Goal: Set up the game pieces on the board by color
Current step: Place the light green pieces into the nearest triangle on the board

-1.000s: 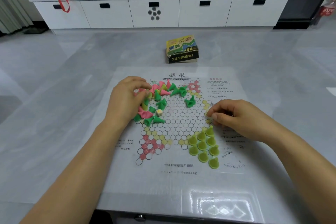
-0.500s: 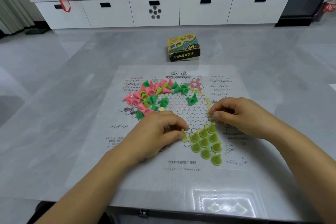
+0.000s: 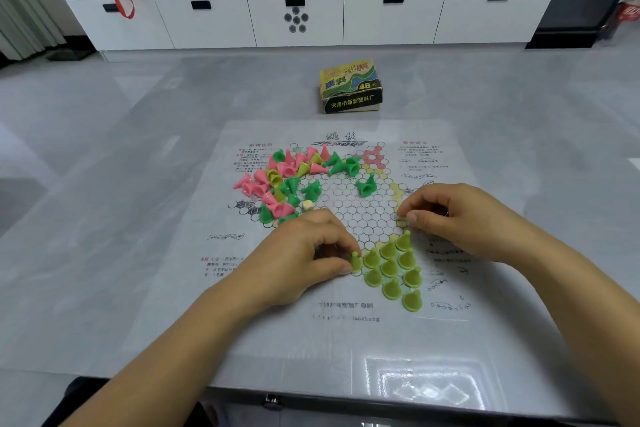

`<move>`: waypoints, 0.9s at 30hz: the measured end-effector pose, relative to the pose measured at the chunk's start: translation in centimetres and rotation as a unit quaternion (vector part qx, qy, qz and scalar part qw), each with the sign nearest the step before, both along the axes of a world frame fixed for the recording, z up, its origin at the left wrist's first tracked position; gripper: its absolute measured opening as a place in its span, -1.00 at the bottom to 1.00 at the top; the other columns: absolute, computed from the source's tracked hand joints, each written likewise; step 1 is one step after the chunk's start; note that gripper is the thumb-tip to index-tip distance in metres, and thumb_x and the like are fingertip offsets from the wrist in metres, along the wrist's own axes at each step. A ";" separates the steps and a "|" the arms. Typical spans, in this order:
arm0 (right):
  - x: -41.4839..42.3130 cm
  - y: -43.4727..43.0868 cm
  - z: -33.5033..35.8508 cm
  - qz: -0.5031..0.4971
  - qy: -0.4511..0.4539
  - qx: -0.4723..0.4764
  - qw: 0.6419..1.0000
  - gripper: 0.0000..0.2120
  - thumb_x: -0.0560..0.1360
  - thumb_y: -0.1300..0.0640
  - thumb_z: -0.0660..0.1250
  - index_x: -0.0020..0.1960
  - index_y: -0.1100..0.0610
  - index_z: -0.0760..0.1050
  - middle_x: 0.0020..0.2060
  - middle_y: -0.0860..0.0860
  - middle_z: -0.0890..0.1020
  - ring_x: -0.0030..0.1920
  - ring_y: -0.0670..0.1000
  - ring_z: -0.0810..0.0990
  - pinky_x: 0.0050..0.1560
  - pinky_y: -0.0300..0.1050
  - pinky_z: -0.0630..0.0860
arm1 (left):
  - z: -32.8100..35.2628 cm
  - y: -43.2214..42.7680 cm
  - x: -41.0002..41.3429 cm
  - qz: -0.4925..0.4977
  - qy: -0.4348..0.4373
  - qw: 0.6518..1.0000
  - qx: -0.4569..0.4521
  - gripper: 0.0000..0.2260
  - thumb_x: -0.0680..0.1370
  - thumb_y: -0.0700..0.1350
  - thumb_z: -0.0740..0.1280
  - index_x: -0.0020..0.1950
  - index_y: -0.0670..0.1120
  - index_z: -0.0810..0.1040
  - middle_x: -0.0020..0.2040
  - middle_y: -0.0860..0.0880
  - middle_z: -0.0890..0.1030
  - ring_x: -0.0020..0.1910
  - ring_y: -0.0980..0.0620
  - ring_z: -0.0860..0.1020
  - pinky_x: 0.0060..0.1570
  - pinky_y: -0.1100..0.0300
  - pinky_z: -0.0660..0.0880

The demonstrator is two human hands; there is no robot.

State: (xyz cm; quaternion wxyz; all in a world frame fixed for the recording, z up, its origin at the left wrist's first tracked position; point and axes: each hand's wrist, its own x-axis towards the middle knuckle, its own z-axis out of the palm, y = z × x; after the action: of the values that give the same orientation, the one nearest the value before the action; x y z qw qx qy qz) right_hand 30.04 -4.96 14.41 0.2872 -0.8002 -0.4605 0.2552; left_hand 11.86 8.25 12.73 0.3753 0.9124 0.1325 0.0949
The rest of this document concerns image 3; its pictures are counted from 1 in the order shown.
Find person's right hand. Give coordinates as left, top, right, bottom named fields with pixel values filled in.
left=397, top=183, right=532, bottom=264

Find person's left hand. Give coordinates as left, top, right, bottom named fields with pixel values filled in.
left=219, top=209, right=362, bottom=313

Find person's left forearm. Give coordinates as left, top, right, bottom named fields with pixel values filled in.
left=59, top=287, right=242, bottom=427

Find person's right forearm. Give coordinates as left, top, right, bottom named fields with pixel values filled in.
left=517, top=228, right=640, bottom=427

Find group of yellow-green pawns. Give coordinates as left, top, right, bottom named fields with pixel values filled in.
left=362, top=230, right=424, bottom=313

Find dark green cone game piece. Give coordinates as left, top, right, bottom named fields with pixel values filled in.
left=355, top=173, right=377, bottom=198

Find printed checkers board sheet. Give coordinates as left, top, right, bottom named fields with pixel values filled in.
left=127, top=120, right=508, bottom=382

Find pile of mixed colour pawns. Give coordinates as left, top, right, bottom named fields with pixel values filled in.
left=232, top=144, right=362, bottom=226

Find yellow and black game box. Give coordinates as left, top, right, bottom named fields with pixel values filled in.
left=319, top=59, right=384, bottom=115

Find long white drawer cabinet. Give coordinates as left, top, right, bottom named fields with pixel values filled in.
left=54, top=0, right=572, bottom=62

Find person's dark trousers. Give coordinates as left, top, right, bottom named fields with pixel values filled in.
left=42, top=376, right=221, bottom=427

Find red box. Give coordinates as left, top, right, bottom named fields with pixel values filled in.
left=615, top=1, right=640, bottom=25

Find black floor base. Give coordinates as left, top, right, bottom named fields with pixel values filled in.
left=47, top=47, right=96, bottom=62

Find grey curtain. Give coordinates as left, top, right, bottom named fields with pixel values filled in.
left=0, top=0, right=67, bottom=62

